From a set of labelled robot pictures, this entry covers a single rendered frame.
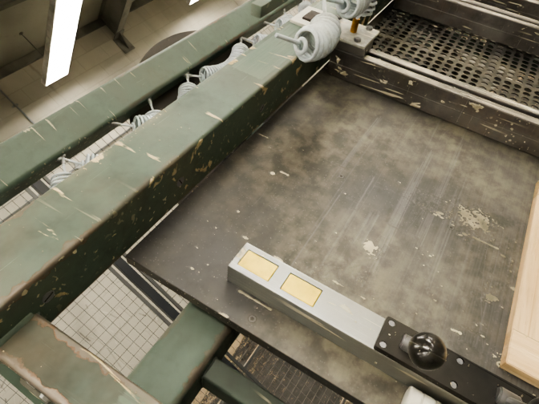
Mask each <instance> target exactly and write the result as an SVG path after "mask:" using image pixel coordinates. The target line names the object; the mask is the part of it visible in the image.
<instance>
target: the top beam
mask: <svg viewBox="0 0 539 404"><path fill-rule="evenodd" d="M301 28H302V27H301V26H298V25H295V24H293V23H292V22H290V20H289V21H288V22H286V23H284V24H283V25H281V26H280V27H278V28H277V29H276V30H275V31H273V32H272V33H270V34H269V35H267V36H266V37H264V38H263V39H262V40H261V41H259V42H257V43H256V44H255V45H253V46H252V47H250V48H249V49H248V50H246V51H245V52H243V53H242V54H241V55H239V56H237V57H236V58H235V59H234V60H232V61H231V62H230V63H228V64H226V65H225V66H223V67H222V68H221V69H220V70H218V71H217V72H215V73H214V74H212V75H211V76H209V77H208V78H207V79H205V80H204V81H203V82H201V83H199V84H198V85H197V86H195V87H194V88H193V89H192V90H190V91H188V92H187V93H185V94H184V95H182V96H181V97H180V98H179V99H177V100H176V101H174V102H173V103H171V104H170V105H168V106H167V107H166V108H165V109H163V110H162V111H160V112H159V113H157V114H156V115H154V116H153V117H152V118H151V119H149V120H147V121H146V122H145V123H143V124H141V125H140V126H139V127H138V128H136V129H135V130H134V131H132V132H130V133H129V134H127V135H126V136H125V137H123V138H122V139H121V140H119V141H118V142H116V143H115V144H113V145H112V146H110V147H109V148H108V149H107V150H105V151H103V152H102V153H101V154H99V155H98V156H96V157H95V158H94V159H93V160H91V161H89V162H88V163H87V164H85V165H83V166H82V167H81V168H80V169H78V170H77V171H76V172H74V173H72V174H71V175H69V176H68V177H67V178H66V179H64V180H63V181H61V182H60V183H58V184H57V185H55V186H54V187H53V188H51V189H50V190H49V191H47V192H45V193H44V194H43V195H41V196H40V197H39V198H38V199H36V200H34V201H33V202H31V203H30V204H28V205H27V206H26V207H25V208H23V209H22V210H20V211H19V212H17V213H16V214H14V215H13V216H12V217H11V218H9V219H8V220H6V221H5V222H3V223H2V224H0V339H1V338H2V337H3V336H5V335H6V334H7V333H8V332H9V331H10V330H11V329H13V328H14V327H15V326H16V325H17V324H18V323H19V322H20V321H21V320H22V319H23V318H24V317H26V316H27V315H28V314H29V313H33V314H36V313H37V312H39V311H40V312H41V313H42V314H43V316H44V317H45V318H46V319H47V320H48V321H49V322H50V323H51V322H52V321H53V320H54V319H55V318H56V317H57V316H58V315H59V314H60V313H61V312H62V311H64V310H65V309H66V308H67V307H68V306H69V305H70V304H71V303H72V302H73V301H74V300H75V299H76V298H77V297H79V296H80V295H81V294H82V293H83V292H84V291H85V290H86V289H87V288H88V287H89V286H90V285H91V284H92V283H93V282H95V281H96V280H97V279H98V278H99V277H100V276H101V275H102V274H103V273H104V272H105V271H106V270H107V269H109V268H110V267H111V266H112V265H113V264H114V263H115V262H116V261H117V260H118V259H119V258H120V257H121V256H122V255H123V254H125V253H126V252H127V251H128V250H129V249H130V248H131V247H132V246H133V245H134V244H135V243H136V242H137V241H138V240H139V239H140V238H141V237H142V236H143V235H144V234H145V233H146V232H147V231H148V230H149V229H150V228H151V227H152V226H154V225H155V224H156V223H157V222H158V221H159V220H160V219H161V218H162V217H163V216H164V215H165V214H166V213H167V212H169V211H170V210H171V209H172V208H173V207H174V206H175V205H176V204H177V203H178V202H179V201H180V200H181V199H182V198H184V197H185V196H186V195H187V194H188V193H189V192H190V191H191V190H192V189H193V188H194V187H195V186H196V185H197V184H199V183H200V182H201V181H202V180H203V179H204V178H205V177H206V176H207V175H208V174H209V173H210V172H211V171H212V170H213V169H214V168H215V167H216V166H217V165H218V164H219V163H220V162H221V161H222V160H223V159H224V158H225V157H226V156H228V155H229V154H230V153H231V152H232V151H233V150H234V149H235V148H236V147H237V146H238V145H239V144H240V143H241V142H242V141H244V140H245V139H246V138H247V137H248V136H249V135H250V134H251V133H252V132H253V131H254V130H255V129H256V128H257V127H259V126H260V125H261V124H262V123H263V122H264V121H265V120H266V119H267V118H268V117H269V116H270V115H271V114H272V113H274V112H275V111H276V110H277V109H278V108H279V107H280V106H281V105H282V104H283V103H284V102H285V101H286V100H287V99H288V98H289V97H290V96H291V95H292V94H293V93H294V92H295V91H296V90H297V89H298V88H299V87H300V86H301V85H302V84H304V83H305V82H306V81H307V80H308V79H309V78H310V77H311V76H312V75H313V74H314V73H315V72H316V71H318V70H319V69H320V68H321V67H322V66H323V65H324V64H325V63H326V62H327V61H328V60H329V59H330V55H331V53H330V54H328V55H327V56H326V57H325V58H324V59H321V60H318V61H315V62H308V63H304V62H303V61H301V60H300V59H299V58H298V56H297V55H296V53H295V50H294V44H293V43H291V42H287V41H284V40H281V39H279V38H275V37H274V36H275V34H276V33H279V34H283V35H285V36H287V37H290V38H294V37H295V35H296V33H297V32H298V31H299V30H300V29H301Z"/></svg>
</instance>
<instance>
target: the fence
mask: <svg viewBox="0 0 539 404"><path fill-rule="evenodd" d="M248 251H251V252H252V253H255V254H257V255H258V256H260V257H262V258H264V259H266V260H267V261H269V262H271V263H273V264H274V265H276V266H277V267H278V268H277V270H276V271H275V273H274V274H273V276H272V277H271V278H270V279H269V281H266V280H264V279H262V278H260V277H259V276H257V275H255V274H254V273H251V272H250V271H249V270H247V269H244V268H243V267H241V266H240V265H238V263H239V262H240V261H241V259H242V258H243V257H244V256H245V254H246V253H247V252H248ZM290 274H293V275H294V276H296V277H298V278H300V279H301V280H303V281H305V282H307V283H308V284H310V285H313V286H314V287H315V288H317V289H320V290H321V291H322V292H321V295H320V296H319V298H318V299H317V301H316V303H315V305H314V307H311V306H309V305H308V304H306V303H304V302H303V301H300V300H299V299H297V298H296V297H293V296H292V295H290V294H288V293H287V292H285V291H283V290H281V287H282V286H283V284H284V283H285V281H286V279H287V278H288V276H289V275H290ZM227 281H229V282H231V283H233V284H235V285H236V286H238V287H239V288H241V289H243V290H245V291H246V292H247V293H250V294H252V295H253V296H255V297H256V298H258V299H260V300H261V301H264V302H265V303H266V304H268V305H270V306H272V307H274V308H275V309H277V310H278V311H280V312H282V313H284V314H285V315H287V316H288V317H291V318H292V319H294V320H295V321H297V322H299V323H301V324H302V325H304V326H305V327H307V328H309V329H311V330H313V331H314V332H315V333H318V334H319V335H321V336H323V337H324V338H326V339H328V340H329V341H332V342H333V343H334V344H336V345H338V346H340V347H342V348H343V349H345V350H346V351H348V352H350V353H351V354H354V355H355V356H356V357H358V358H360V359H362V360H364V361H365V362H367V363H368V364H370V365H372V366H374V367H375V368H377V369H378V370H381V371H382V372H384V373H385V374H387V375H389V376H391V377H392V378H394V379H395V380H397V381H399V382H401V383H403V384H404V385H405V386H408V387H409V386H413V387H415V388H416V389H417V390H420V391H422V392H423V393H425V394H426V395H428V396H430V397H432V398H434V399H435V400H436V401H438V402H440V403H442V404H468V403H466V402H464V401H463V400H461V399H459V398H458V397H456V396H454V395H453V394H450V393H449V392H447V391H446V390H443V389H442V388H440V387H438V386H437V385H435V384H433V383H432V382H430V381H428V380H427V379H425V378H423V377H421V376H419V375H418V374H416V373H414V372H412V371H411V370H409V369H407V368H406V367H404V366H402V365H400V364H399V363H397V362H395V361H393V360H391V359H390V358H388V357H386V356H385V355H383V354H381V353H380V352H378V351H376V350H375V349H374V344H375V342H376V339H377V337H378V336H379V332H380V330H381V329H382V326H383V323H384V321H385V318H383V317H381V316H379V315H378V314H376V313H374V312H372V311H370V310H369V309H367V308H365V307H363V306H361V305H359V304H358V303H356V302H354V301H352V300H351V299H349V298H347V297H344V296H343V295H342V294H340V293H337V292H335V291H334V290H333V289H330V288H328V287H327V286H325V285H323V284H321V283H320V282H318V281H316V280H314V279H312V278H311V277H308V276H307V275H305V274H304V273H301V272H299V271H298V270H297V269H294V268H292V267H290V266H289V265H287V264H285V263H283V262H281V261H280V260H278V259H276V258H274V257H272V256H271V255H269V254H267V253H266V252H263V251H261V250H260V249H258V248H256V247H254V246H252V245H251V244H249V243H246V244H245V245H244V247H243V248H242V249H241V251H240V252H239V253H238V254H237V255H236V256H235V257H234V258H233V260H232V261H231V262H230V264H229V265H228V276H227Z"/></svg>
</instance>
